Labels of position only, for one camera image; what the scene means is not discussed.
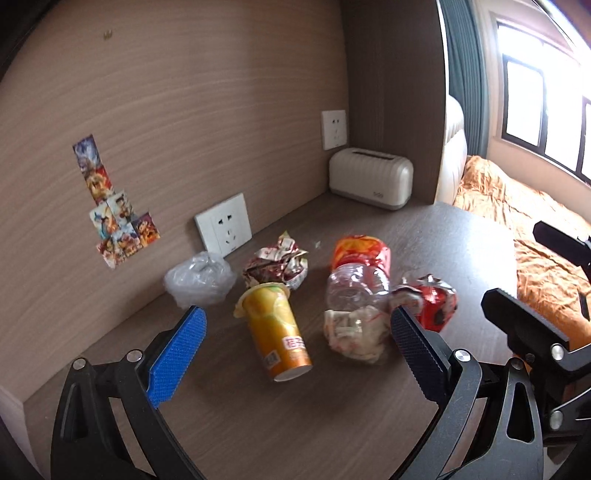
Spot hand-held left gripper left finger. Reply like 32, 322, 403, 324
51, 305, 207, 480

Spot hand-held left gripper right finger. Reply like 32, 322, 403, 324
390, 305, 546, 480

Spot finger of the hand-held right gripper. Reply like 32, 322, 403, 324
481, 288, 573, 365
533, 220, 591, 278

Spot orange drink cup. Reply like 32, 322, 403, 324
233, 282, 314, 383

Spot red crumpled wrapper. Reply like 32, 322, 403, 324
392, 274, 458, 334

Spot orange bed blanket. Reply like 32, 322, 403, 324
451, 155, 591, 352

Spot beige crumpled wrapper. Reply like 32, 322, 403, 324
322, 305, 399, 366

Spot clear crumpled plastic bag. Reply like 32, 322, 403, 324
163, 251, 238, 309

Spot clear plastic bottle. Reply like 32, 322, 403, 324
325, 265, 394, 324

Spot orange red snack wrapper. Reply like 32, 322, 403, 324
331, 234, 392, 278

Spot brown white crumpled wrapper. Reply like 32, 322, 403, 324
242, 232, 310, 291

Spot black framed window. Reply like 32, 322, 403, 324
495, 13, 591, 182

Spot cream padded headboard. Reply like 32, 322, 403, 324
436, 94, 468, 206

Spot cluster of picture stickers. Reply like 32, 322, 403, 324
72, 134, 162, 269

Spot cream ribbed toaster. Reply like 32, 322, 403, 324
328, 147, 414, 212

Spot grey green curtain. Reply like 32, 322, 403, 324
438, 0, 491, 160

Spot large white wall socket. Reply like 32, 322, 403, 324
194, 193, 253, 258

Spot small white wall socket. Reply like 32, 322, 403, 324
321, 109, 348, 151

